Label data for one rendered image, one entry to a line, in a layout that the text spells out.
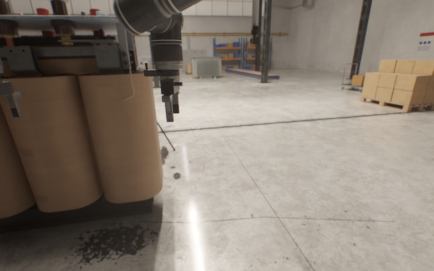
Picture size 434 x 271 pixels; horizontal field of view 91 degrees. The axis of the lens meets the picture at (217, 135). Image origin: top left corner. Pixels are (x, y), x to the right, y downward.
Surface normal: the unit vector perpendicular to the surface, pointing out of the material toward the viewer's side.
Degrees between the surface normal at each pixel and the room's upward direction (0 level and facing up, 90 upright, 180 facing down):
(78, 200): 90
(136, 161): 90
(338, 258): 0
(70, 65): 90
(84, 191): 90
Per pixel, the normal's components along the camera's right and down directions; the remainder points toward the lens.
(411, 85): -0.97, 0.10
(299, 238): -0.02, -0.94
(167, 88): 0.00, 0.34
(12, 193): 0.80, 0.18
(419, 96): 0.25, 0.33
